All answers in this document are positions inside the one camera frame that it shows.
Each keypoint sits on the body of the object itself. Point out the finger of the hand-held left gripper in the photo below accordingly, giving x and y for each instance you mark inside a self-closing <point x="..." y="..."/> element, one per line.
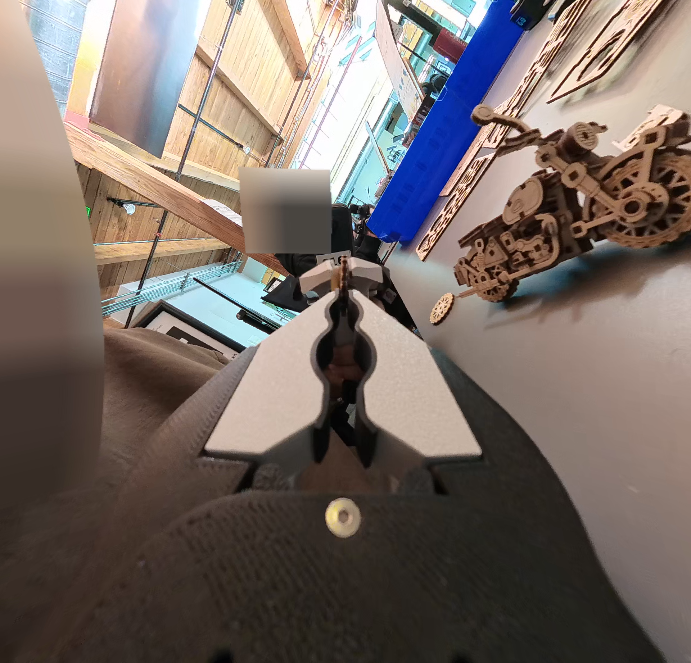
<point x="318" y="282"/>
<point x="370" y="280"/>

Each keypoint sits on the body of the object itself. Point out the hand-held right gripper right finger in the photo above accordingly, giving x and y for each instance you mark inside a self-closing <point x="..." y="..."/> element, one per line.
<point x="421" y="398"/>

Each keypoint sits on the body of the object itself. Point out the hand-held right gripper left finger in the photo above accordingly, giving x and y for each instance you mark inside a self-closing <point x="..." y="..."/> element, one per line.
<point x="270" y="398"/>

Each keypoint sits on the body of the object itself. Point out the wooden spoked gear wheel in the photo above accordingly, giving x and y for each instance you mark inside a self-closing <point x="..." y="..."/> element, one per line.
<point x="344" y="277"/>
<point x="441" y="308"/>

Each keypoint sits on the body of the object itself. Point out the grey desk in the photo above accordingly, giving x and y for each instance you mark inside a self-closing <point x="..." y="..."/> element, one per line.
<point x="594" y="404"/>

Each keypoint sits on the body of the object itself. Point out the person's left hand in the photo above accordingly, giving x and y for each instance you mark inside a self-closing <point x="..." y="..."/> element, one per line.
<point x="343" y="369"/>

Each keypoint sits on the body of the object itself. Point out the white paper sheet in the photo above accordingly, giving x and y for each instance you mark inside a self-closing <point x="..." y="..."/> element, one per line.
<point x="225" y="212"/>

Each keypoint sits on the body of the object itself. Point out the wooden part sheet round holes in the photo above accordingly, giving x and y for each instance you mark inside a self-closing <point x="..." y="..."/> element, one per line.
<point x="459" y="204"/>

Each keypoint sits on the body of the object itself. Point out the person's brown sweater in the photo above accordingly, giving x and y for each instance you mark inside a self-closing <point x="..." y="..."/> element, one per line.
<point x="151" y="393"/>

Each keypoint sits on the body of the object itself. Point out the blue plastic bin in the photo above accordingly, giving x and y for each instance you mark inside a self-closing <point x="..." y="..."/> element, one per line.
<point x="437" y="150"/>

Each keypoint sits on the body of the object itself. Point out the wooden motorcycle model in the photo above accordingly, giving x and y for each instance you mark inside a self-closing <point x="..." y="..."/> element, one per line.
<point x="540" y="226"/>

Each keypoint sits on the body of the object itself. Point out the wooden ceiling beam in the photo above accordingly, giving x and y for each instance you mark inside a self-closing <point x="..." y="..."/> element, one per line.
<point x="162" y="188"/>

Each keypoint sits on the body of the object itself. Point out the roll-up banner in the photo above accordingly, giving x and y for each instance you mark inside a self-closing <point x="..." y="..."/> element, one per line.
<point x="399" y="53"/>

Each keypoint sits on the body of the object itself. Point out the wooden part sheet small cutouts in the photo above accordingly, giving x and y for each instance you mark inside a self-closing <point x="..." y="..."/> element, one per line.
<point x="545" y="64"/>

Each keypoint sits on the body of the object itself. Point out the small wooden plate oval holes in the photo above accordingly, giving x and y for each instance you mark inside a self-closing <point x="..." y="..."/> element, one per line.
<point x="656" y="120"/>

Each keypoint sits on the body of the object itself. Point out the wooden part sheet gear cutouts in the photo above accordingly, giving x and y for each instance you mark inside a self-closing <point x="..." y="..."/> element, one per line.
<point x="621" y="31"/>

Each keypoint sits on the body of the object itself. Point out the silver spiral duct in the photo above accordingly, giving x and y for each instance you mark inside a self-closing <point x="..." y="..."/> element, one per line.
<point x="59" y="37"/>

